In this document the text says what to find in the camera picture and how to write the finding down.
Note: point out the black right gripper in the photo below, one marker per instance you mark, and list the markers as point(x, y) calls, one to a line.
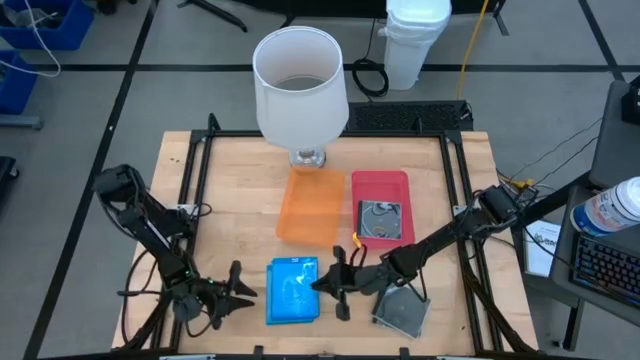
point(365, 280)

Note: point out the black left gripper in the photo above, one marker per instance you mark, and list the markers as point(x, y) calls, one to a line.
point(217, 295)

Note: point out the blue plastic disc case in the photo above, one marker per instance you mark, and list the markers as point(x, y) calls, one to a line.
point(268, 300)
point(295, 290)

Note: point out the clear CD jewel case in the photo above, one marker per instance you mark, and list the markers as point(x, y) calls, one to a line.
point(405, 312)
point(380, 220)

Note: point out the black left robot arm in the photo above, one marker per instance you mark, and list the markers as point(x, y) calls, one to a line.
point(150, 225)

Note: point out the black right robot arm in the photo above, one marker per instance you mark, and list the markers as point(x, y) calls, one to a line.
point(450, 235)

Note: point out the orange translucent plastic bin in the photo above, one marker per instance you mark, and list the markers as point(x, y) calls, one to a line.
point(310, 210)

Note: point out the red translucent plastic bin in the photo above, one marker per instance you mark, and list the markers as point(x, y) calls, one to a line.
point(380, 187)

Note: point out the white shade glass table lamp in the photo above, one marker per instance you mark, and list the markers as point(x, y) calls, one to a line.
point(300, 115)

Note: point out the black perforated panel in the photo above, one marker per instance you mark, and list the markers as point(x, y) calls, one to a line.
point(405, 117)

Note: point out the white paper sheet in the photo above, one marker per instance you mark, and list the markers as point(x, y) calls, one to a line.
point(540, 250)

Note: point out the dark grey desk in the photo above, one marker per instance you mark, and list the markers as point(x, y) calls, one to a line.
point(567, 260)

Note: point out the white trash can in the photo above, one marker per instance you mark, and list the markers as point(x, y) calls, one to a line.
point(415, 45)

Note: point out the black backlit keyboard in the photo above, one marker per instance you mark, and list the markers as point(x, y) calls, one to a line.
point(605, 265)

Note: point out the black stand leg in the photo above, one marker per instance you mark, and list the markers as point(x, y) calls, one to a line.
point(215, 12)

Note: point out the white wipes canister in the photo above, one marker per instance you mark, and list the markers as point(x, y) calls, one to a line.
point(610, 207)

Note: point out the small blue storage bin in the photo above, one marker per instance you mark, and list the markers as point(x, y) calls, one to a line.
point(17, 90)

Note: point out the grey side table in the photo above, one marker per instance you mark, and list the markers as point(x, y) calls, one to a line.
point(615, 150)

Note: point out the large blue storage bin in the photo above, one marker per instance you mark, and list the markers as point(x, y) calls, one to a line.
point(70, 30)

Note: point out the black desk device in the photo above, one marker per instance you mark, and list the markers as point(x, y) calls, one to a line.
point(632, 102)

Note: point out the black metal table frame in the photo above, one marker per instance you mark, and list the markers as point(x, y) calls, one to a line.
point(230, 134)

